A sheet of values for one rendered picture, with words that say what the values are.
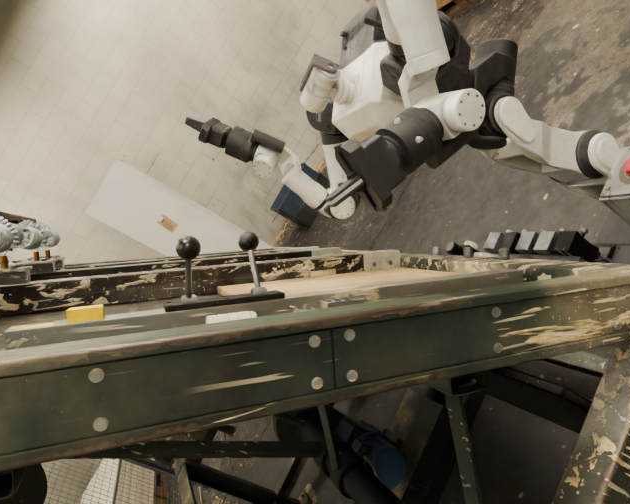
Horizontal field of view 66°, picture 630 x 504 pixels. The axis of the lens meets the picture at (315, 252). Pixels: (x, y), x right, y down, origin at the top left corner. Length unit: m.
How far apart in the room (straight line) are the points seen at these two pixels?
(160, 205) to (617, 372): 4.30
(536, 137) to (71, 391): 1.26
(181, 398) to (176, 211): 4.33
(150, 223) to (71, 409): 4.34
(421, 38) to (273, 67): 5.74
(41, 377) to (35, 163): 5.88
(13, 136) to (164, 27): 2.10
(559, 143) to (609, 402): 0.80
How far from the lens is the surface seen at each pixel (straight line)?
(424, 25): 0.82
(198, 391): 0.58
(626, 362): 1.04
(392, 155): 0.77
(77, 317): 0.82
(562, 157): 1.58
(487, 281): 1.05
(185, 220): 4.87
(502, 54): 1.47
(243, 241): 0.88
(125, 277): 1.29
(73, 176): 6.33
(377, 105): 1.15
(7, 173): 6.47
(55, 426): 0.58
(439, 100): 0.83
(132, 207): 4.87
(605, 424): 1.02
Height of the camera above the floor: 1.62
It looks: 19 degrees down
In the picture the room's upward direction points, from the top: 59 degrees counter-clockwise
